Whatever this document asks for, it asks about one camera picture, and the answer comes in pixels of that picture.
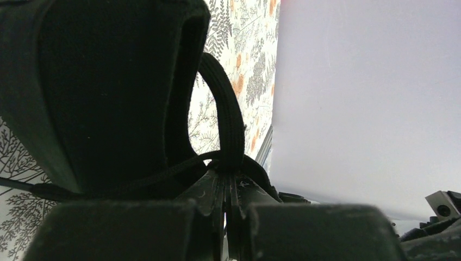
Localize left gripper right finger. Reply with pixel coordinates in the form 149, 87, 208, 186
226, 176, 406, 260

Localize aluminium frame rails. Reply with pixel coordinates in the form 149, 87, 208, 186
255, 125, 273, 168

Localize floral patterned table mat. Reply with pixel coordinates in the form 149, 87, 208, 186
1, 1, 280, 260

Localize black sneaker with laces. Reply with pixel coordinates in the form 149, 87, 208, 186
1, 1, 278, 201

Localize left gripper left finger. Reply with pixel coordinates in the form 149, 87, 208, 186
24, 170, 225, 261

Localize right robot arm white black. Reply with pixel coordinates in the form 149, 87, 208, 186
399, 190, 460, 260

